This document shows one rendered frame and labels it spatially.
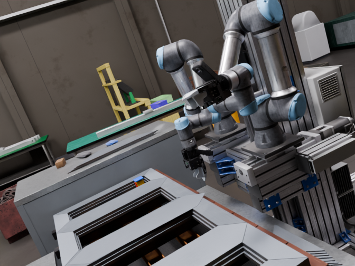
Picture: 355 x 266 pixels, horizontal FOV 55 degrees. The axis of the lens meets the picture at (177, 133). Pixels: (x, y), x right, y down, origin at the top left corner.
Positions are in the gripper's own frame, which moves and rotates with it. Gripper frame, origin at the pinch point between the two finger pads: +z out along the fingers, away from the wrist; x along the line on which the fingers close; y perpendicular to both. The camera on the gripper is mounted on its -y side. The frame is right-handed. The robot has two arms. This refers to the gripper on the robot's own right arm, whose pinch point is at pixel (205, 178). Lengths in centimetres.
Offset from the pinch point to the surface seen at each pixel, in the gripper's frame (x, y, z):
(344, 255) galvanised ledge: 71, -13, 25
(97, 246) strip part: -3, 64, 6
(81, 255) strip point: -3, 72, 6
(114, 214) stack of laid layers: -34, 47, 8
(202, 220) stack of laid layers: 21.5, 18.1, 9.0
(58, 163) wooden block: -122, 62, -18
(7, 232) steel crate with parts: -314, 147, 71
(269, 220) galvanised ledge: 27.6, -12.9, 24.0
